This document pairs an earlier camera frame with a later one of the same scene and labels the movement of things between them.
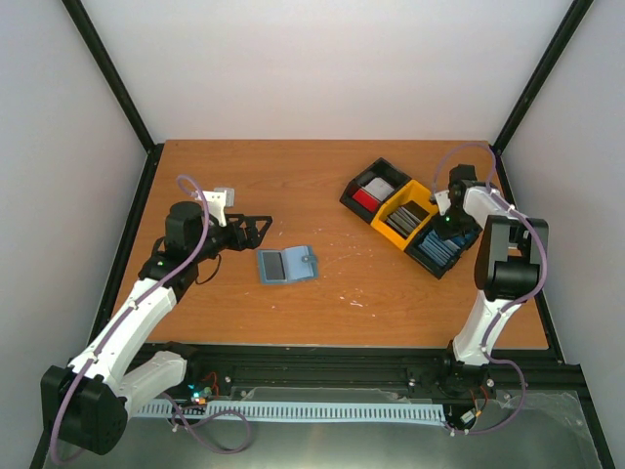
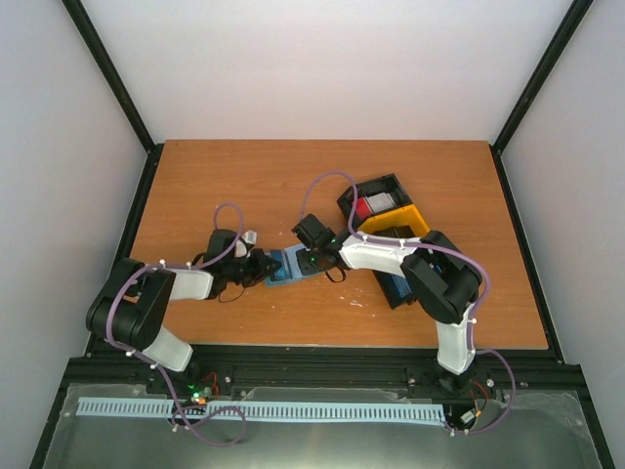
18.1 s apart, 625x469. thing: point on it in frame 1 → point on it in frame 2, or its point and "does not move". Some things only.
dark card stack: (406, 219) → (399, 232)
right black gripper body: (457, 223) → (314, 260)
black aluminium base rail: (373, 373) does not move
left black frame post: (86, 28) does not move
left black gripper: (252, 239) → (260, 269)
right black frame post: (564, 31) does not move
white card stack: (379, 188) → (380, 201)
